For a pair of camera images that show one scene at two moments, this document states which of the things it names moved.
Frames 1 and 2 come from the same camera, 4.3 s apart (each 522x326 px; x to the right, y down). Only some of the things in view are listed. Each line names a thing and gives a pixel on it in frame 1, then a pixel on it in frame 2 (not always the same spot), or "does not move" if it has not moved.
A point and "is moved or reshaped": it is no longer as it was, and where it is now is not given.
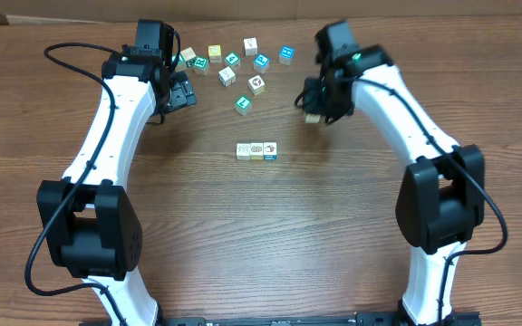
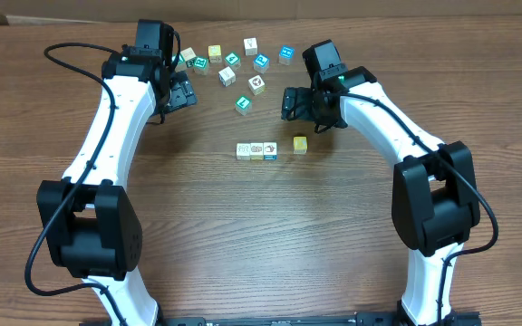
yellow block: x=312 y=119 is moved or reshaped
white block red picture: x=270 y=150 does not move
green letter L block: x=243 y=105 does not move
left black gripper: x=181 y=90 does not move
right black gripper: x=312 y=105 -> x=303 y=97
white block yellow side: x=256 y=150 does not move
